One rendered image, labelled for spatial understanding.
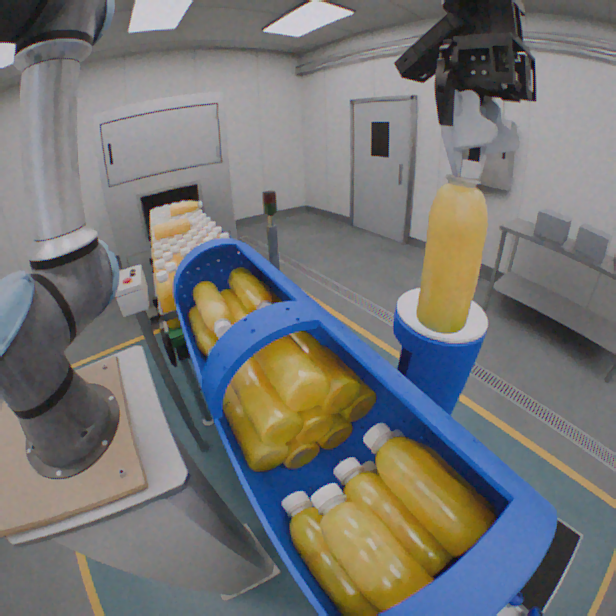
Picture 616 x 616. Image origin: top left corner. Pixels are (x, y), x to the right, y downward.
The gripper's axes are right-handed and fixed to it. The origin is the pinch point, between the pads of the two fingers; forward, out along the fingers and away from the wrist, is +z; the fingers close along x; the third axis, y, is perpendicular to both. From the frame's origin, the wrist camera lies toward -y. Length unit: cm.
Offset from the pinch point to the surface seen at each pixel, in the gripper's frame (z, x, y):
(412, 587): 31.4, -22.3, 21.8
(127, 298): 38, -47, -76
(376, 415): 42.2, -5.0, -4.1
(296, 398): 28.8, -19.6, -5.7
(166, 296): 41, -33, -74
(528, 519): 22.9, -12.9, 24.2
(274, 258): 51, 19, -102
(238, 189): 71, 122, -498
